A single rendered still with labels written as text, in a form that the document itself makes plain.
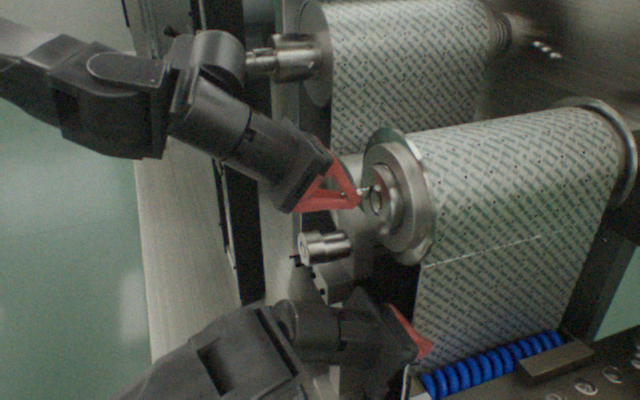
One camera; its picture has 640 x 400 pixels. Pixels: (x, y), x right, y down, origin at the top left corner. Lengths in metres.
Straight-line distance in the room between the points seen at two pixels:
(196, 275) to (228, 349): 0.56
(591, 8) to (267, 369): 0.58
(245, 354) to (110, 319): 1.88
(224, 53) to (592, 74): 0.48
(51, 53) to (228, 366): 0.28
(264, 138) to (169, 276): 0.59
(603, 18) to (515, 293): 0.36
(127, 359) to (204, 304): 1.21
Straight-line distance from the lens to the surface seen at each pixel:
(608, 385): 0.68
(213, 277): 0.93
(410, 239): 0.46
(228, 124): 0.39
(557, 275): 0.64
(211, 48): 0.45
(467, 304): 0.56
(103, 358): 2.11
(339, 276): 0.55
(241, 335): 0.39
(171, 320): 0.87
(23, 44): 0.45
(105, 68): 0.40
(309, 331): 0.43
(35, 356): 2.24
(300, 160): 0.41
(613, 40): 0.70
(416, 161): 0.43
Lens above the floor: 1.51
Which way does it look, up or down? 32 degrees down
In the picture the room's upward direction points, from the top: straight up
